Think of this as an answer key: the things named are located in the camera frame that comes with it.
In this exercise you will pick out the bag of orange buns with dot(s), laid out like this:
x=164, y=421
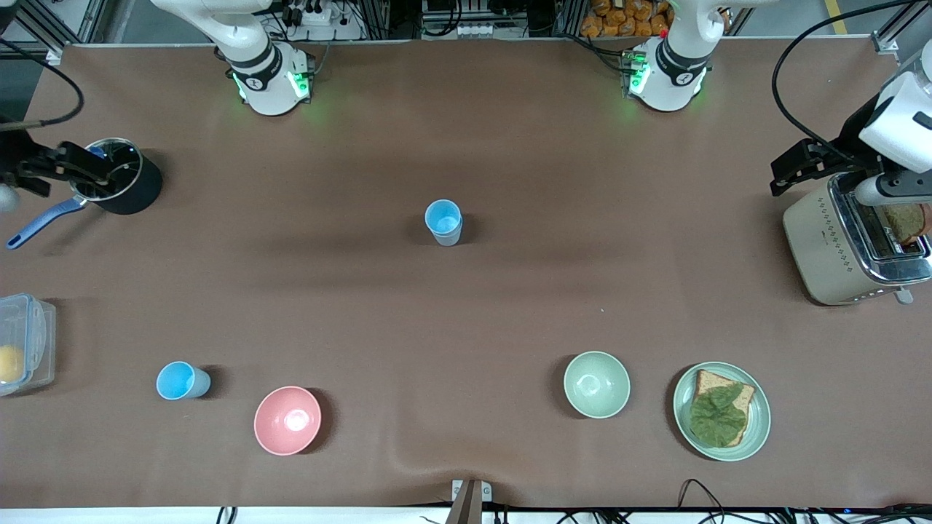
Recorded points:
x=626, y=18

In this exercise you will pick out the aluminium frame post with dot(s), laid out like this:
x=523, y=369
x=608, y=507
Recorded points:
x=903, y=18
x=51, y=22

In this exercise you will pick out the green bowl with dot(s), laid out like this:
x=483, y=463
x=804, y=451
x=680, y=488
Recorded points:
x=597, y=384

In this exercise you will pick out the power strip with plugs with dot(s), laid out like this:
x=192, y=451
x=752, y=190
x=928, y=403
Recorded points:
x=309, y=14

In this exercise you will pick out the metal table clamp bracket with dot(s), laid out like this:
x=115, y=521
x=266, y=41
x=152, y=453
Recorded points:
x=471, y=495

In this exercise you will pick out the beige and chrome toaster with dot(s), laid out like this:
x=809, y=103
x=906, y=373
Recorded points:
x=819, y=247

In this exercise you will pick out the brown bread slice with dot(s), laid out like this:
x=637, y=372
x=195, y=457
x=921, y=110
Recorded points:
x=710, y=380

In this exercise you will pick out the pink bowl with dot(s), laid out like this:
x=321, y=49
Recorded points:
x=287, y=421

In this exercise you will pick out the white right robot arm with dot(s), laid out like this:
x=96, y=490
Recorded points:
x=266, y=80

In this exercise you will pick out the glass pot lid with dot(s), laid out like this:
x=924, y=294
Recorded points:
x=120, y=182

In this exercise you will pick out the orange fruit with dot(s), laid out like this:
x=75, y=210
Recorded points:
x=10, y=364

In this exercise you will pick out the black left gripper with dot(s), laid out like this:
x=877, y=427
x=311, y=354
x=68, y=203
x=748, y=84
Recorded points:
x=844, y=148

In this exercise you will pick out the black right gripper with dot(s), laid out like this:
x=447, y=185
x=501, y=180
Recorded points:
x=16, y=161

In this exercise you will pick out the white power strip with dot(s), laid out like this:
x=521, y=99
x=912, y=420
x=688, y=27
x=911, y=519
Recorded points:
x=480, y=30

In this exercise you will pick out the clear plastic container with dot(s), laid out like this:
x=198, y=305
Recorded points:
x=40, y=342

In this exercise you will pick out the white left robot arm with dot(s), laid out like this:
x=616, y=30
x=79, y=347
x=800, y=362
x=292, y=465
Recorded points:
x=670, y=80

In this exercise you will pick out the green plate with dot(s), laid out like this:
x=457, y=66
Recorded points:
x=761, y=415

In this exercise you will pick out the brown table mat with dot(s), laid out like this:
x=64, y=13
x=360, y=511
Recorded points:
x=466, y=327

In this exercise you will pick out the green lettuce leaf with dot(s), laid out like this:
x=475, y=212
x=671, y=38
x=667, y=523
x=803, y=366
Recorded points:
x=717, y=418

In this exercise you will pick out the toast slice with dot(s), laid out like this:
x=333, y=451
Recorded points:
x=909, y=222

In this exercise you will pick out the metal corner bracket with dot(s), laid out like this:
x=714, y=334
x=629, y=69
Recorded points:
x=887, y=46
x=54, y=56

